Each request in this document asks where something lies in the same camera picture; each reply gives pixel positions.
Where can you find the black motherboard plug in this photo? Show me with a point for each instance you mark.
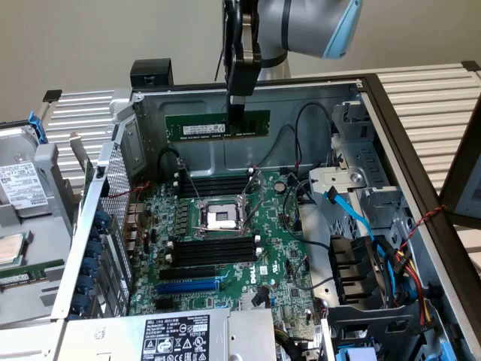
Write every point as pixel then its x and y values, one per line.
pixel 259 297

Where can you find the green motherboard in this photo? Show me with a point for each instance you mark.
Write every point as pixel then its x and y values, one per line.
pixel 270 225

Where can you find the black corner cap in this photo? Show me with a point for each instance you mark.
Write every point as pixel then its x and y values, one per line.
pixel 471 65

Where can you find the thin metal locking lever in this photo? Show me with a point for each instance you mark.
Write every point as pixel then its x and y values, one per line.
pixel 192 183
pixel 253 213

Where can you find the silver hard disk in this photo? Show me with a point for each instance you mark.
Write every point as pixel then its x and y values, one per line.
pixel 19 180

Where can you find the silver CPU chip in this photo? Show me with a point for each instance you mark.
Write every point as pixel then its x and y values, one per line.
pixel 9 248

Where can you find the blue card clip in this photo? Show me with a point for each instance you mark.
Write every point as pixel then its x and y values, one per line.
pixel 92 265
pixel 88 284
pixel 96 250
pixel 102 218
pixel 83 303

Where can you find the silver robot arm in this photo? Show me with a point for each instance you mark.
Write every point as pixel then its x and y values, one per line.
pixel 308 26

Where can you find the open PC case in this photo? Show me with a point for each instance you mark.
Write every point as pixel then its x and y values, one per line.
pixel 406 150

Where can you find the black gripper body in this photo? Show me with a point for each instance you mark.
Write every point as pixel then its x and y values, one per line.
pixel 250 5

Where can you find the gray parts rack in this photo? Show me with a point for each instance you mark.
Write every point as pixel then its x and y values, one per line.
pixel 49 169

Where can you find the CPU socket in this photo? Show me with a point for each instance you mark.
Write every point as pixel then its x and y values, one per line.
pixel 216 216

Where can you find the black box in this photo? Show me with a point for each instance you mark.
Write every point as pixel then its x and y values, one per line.
pixel 150 73

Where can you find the round coin battery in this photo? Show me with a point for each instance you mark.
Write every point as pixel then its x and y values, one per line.
pixel 280 186

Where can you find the dark framed panel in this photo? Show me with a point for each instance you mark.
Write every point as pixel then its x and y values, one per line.
pixel 460 180

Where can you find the silver power supply with label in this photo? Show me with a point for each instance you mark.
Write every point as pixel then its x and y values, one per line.
pixel 112 338

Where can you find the long black expansion slot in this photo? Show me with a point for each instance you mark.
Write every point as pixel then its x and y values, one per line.
pixel 188 273

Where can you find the short black expansion slot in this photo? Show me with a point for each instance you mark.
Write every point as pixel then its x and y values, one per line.
pixel 167 304

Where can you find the metal disk bay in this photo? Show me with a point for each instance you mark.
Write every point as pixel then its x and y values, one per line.
pixel 360 158

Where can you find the silver socket cover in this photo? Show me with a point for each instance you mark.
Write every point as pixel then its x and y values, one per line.
pixel 257 180

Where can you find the graphics card with metal bracket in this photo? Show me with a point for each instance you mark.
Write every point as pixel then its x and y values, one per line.
pixel 79 146

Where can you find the blue expansion slot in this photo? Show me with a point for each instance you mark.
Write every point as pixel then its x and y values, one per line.
pixel 188 287

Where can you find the black fan shroud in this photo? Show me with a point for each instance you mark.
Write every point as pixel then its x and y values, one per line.
pixel 353 270

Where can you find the blue plastic disk tray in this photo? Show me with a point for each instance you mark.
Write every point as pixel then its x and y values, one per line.
pixel 357 355

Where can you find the small black bracket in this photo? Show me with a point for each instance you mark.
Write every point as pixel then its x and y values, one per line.
pixel 52 96

